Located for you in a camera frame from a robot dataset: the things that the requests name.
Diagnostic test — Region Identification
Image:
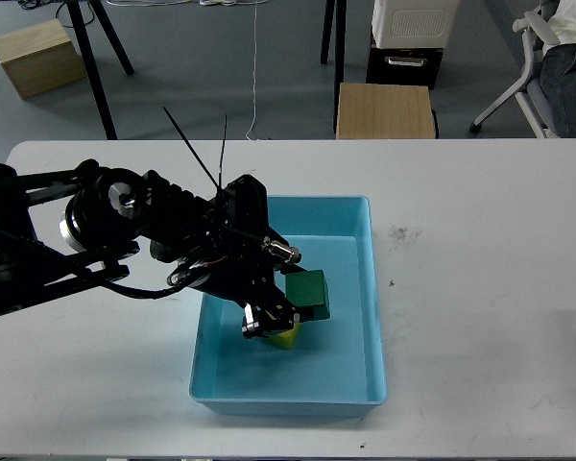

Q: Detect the blue plastic bin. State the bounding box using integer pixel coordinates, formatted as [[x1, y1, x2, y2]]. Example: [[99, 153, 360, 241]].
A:
[[190, 196, 387, 417]]

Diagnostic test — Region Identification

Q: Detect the seated person in jeans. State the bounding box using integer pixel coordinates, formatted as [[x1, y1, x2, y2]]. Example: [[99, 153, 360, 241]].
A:
[[540, 0, 576, 138]]

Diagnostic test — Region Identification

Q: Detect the yellow block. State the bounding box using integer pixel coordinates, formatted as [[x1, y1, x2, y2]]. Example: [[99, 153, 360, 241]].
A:
[[267, 323, 301, 350]]

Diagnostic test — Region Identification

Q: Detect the light wooden box left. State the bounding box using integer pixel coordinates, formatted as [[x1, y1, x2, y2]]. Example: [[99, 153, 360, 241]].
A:
[[0, 19, 86, 100]]

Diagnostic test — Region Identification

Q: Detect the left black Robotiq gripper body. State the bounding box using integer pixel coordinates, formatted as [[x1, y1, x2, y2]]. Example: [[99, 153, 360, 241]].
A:
[[170, 251, 288, 310]]

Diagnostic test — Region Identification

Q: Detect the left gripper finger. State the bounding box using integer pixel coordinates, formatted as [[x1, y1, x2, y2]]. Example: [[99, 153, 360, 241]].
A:
[[241, 303, 269, 339], [263, 298, 316, 331]]

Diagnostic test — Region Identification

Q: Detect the white office chair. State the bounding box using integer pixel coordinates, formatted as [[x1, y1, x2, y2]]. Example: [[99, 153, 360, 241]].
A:
[[469, 4, 560, 138]]

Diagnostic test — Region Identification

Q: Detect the black drawer cabinet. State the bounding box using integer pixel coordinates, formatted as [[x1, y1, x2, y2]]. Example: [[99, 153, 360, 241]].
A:
[[366, 43, 444, 90]]

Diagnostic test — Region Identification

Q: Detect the green block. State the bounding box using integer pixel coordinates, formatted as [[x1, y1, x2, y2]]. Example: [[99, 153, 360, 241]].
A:
[[285, 270, 330, 322]]

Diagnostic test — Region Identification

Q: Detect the white hanging cable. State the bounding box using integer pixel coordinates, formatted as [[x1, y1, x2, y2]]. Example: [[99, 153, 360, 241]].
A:
[[245, 0, 261, 141]]

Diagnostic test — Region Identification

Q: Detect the black table leg centre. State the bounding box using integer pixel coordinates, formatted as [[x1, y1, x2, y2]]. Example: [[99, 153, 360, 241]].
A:
[[320, 0, 348, 132]]

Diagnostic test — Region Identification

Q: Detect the black tripod legs left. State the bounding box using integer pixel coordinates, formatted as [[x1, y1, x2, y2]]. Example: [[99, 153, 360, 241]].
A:
[[65, 0, 136, 141]]

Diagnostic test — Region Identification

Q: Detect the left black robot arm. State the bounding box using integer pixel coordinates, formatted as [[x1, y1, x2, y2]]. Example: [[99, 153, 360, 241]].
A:
[[0, 159, 329, 338]]

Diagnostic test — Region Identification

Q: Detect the white ventilated appliance box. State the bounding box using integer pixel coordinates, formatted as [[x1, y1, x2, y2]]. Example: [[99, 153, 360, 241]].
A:
[[372, 0, 460, 49]]

